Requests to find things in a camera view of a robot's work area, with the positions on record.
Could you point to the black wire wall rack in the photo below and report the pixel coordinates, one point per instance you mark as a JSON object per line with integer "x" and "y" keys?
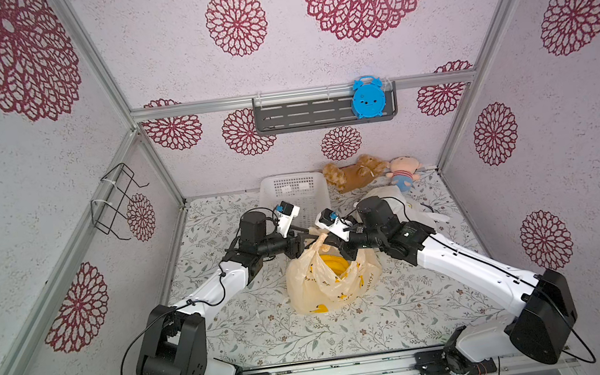
{"x": 106, "y": 211}

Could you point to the pink doll blue outfit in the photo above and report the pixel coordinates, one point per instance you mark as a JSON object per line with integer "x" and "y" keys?
{"x": 404, "y": 172}

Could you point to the white perforated plastic basket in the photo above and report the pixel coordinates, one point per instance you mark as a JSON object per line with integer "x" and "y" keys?
{"x": 308, "y": 191}

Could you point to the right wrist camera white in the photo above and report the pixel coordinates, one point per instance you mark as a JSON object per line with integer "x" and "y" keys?
{"x": 329, "y": 220}

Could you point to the orange-yellow banana bunch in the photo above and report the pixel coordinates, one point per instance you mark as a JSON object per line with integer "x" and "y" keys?
{"x": 341, "y": 267}

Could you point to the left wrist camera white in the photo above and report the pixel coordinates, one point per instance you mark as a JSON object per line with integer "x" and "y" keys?
{"x": 285, "y": 213}

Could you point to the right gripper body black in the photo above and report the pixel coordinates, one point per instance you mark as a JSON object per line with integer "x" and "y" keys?
{"x": 349, "y": 243}

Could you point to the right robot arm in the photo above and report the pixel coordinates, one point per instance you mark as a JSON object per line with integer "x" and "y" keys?
{"x": 540, "y": 311}

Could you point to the blue alarm clock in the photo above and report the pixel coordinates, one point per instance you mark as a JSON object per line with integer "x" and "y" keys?
{"x": 369, "y": 99}

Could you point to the white plastic bag lemon print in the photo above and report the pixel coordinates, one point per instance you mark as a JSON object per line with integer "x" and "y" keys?
{"x": 408, "y": 202}

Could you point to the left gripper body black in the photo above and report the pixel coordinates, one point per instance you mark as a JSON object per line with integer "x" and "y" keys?
{"x": 273, "y": 244}

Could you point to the beige plastic bag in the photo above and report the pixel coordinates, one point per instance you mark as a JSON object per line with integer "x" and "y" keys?
{"x": 311, "y": 284}

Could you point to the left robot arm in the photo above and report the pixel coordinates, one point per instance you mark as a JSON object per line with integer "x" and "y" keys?
{"x": 174, "y": 341}

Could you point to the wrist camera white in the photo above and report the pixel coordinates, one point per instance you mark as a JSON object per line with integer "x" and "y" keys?
{"x": 285, "y": 213}
{"x": 329, "y": 220}

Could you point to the brown teddy bear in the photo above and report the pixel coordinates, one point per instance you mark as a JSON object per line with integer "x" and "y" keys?
{"x": 358, "y": 175}

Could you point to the grey wall shelf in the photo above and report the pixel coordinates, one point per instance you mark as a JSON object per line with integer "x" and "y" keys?
{"x": 315, "y": 114}

